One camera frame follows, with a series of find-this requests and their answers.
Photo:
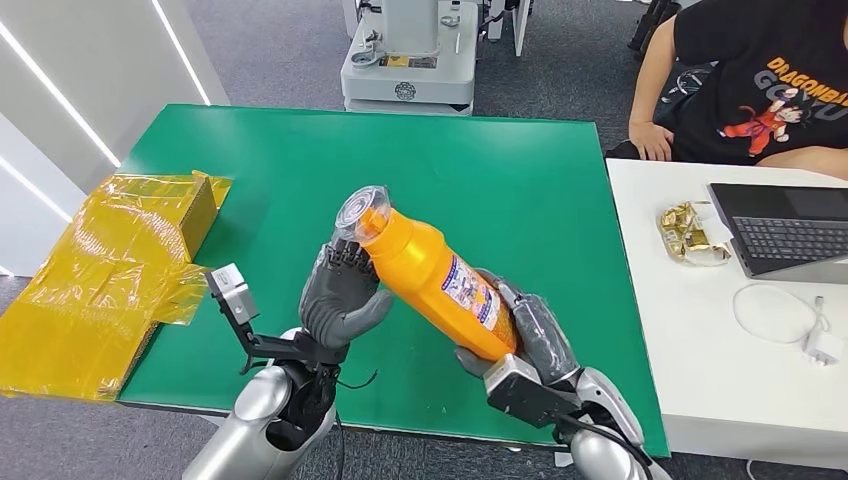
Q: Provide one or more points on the person's right hand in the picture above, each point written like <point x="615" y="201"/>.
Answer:
<point x="652" y="140"/>

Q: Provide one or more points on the white furniture leg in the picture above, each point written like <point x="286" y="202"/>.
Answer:
<point x="521" y="26"/>

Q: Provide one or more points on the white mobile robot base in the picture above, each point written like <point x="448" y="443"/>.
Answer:
<point x="411" y="69"/>

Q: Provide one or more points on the dark grey laptop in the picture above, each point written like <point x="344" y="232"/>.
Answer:
<point x="788" y="228"/>

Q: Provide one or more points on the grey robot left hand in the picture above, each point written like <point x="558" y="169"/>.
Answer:
<point x="334" y="301"/>

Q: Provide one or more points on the person's right forearm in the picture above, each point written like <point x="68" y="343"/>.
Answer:
<point x="652" y="79"/>

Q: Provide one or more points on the person's left forearm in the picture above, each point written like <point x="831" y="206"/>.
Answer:
<point x="815" y="161"/>

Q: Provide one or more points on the yellow taped cardboard box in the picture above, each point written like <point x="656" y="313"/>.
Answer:
<point x="99" y="285"/>

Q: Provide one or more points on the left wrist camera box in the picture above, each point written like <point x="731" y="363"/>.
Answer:
<point x="232" y="295"/>

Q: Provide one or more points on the black stand legs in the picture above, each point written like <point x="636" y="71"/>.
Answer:
<point x="646" y="26"/>

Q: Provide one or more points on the person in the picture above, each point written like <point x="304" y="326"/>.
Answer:
<point x="748" y="79"/>

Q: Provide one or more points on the orange plastic bottle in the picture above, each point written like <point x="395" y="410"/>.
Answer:
<point x="424" y="268"/>

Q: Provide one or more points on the gold foil snack packet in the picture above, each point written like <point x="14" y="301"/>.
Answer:
<point x="686" y="232"/>

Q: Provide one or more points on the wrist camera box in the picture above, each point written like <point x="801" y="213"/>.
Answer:
<point x="232" y="295"/>
<point x="523" y="394"/>

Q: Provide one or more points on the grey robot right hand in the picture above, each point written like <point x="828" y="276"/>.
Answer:
<point x="540" y="331"/>

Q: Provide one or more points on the white table foot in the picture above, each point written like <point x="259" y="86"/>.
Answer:
<point x="563" y="458"/>

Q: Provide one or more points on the white charger plug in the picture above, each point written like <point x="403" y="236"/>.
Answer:
<point x="821" y="346"/>

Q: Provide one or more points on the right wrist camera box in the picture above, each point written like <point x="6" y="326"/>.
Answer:
<point x="523" y="394"/>

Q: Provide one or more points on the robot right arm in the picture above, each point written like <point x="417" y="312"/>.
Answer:
<point x="606" y="404"/>

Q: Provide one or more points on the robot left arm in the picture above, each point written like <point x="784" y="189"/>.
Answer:
<point x="255" y="424"/>

